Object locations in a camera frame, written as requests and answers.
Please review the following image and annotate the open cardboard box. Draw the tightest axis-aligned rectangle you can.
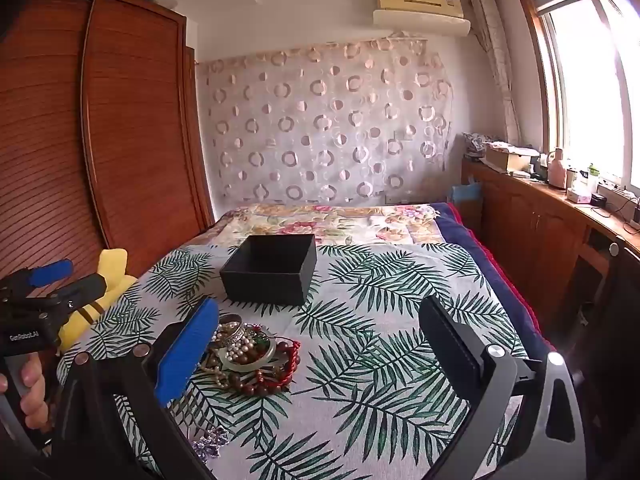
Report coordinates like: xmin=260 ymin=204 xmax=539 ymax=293
xmin=482 ymin=142 xmax=541 ymax=173

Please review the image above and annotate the blue blanket with red trim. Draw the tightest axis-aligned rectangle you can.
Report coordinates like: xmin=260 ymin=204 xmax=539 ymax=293
xmin=430 ymin=201 xmax=555 ymax=361

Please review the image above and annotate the white pearl necklace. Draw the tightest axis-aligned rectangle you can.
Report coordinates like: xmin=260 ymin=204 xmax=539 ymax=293
xmin=210 ymin=325 xmax=266 ymax=361

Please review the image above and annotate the white patterned window curtain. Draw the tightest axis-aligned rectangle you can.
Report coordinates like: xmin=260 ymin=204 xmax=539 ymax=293
xmin=470 ymin=0 xmax=521 ymax=146

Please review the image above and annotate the low wooden cabinet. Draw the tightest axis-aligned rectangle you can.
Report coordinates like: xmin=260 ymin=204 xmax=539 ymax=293
xmin=460 ymin=157 xmax=640 ymax=321

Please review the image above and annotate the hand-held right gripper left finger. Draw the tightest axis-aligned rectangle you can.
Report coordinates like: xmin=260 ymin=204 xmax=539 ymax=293
xmin=45 ymin=296 xmax=219 ymax=480

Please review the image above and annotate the brown wooden wardrobe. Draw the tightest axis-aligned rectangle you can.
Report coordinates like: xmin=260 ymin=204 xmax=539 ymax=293
xmin=0 ymin=0 xmax=216 ymax=281

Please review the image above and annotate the pale green jade bangle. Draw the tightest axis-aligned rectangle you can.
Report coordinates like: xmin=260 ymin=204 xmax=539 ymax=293
xmin=218 ymin=337 xmax=278 ymax=373

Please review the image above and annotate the yellow plush toy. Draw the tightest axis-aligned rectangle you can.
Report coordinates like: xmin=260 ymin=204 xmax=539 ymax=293
xmin=56 ymin=247 xmax=142 ymax=357

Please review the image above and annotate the silver flower brooch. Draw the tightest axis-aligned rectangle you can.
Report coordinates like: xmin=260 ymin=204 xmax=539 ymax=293
xmin=190 ymin=425 xmax=231 ymax=458

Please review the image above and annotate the wooden frame window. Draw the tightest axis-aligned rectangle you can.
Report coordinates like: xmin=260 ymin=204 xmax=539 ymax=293
xmin=520 ymin=0 xmax=640 ymax=196

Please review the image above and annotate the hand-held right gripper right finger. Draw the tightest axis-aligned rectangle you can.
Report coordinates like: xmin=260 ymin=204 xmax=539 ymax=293
xmin=418 ymin=295 xmax=587 ymax=480

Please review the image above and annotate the leaf print blanket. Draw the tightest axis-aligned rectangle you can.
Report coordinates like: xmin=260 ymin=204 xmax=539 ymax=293
xmin=56 ymin=242 xmax=551 ymax=480

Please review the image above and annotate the patterned cloth pile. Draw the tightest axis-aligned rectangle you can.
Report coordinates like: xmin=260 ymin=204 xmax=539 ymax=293
xmin=462 ymin=132 xmax=488 ymax=158

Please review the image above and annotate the brown bead bracelet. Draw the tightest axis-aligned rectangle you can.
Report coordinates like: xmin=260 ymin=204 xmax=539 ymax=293
xmin=225 ymin=370 xmax=296 ymax=397

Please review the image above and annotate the floral quilt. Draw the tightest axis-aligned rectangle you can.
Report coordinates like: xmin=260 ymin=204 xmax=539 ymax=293
xmin=212 ymin=203 xmax=441 ymax=251

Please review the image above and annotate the black square box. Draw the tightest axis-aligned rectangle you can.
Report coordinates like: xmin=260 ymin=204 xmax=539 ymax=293
xmin=219 ymin=233 xmax=318 ymax=307

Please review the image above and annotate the circle pattern wall curtain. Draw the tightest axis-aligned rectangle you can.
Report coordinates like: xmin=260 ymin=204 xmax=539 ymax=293
xmin=195 ymin=35 xmax=456 ymax=208

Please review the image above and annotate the silver bangle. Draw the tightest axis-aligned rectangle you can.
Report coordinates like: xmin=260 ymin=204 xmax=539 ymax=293
xmin=215 ymin=314 xmax=261 ymax=348

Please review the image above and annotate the person's left hand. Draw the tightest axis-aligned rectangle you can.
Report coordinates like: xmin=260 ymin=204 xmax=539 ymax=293
xmin=0 ymin=352 xmax=50 ymax=432

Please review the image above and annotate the blue bag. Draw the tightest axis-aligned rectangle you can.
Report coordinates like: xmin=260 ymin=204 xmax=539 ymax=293
xmin=452 ymin=182 xmax=481 ymax=208

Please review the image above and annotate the beige air conditioner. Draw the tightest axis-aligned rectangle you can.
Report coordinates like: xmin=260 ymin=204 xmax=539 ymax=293
xmin=372 ymin=0 xmax=472 ymax=37

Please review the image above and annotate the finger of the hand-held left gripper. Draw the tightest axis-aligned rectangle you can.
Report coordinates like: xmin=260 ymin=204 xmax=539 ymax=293
xmin=20 ymin=259 xmax=73 ymax=288
xmin=37 ymin=274 xmax=108 ymax=312

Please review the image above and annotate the cream bead bracelet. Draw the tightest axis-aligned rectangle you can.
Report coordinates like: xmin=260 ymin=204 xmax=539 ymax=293
xmin=200 ymin=360 xmax=236 ymax=391

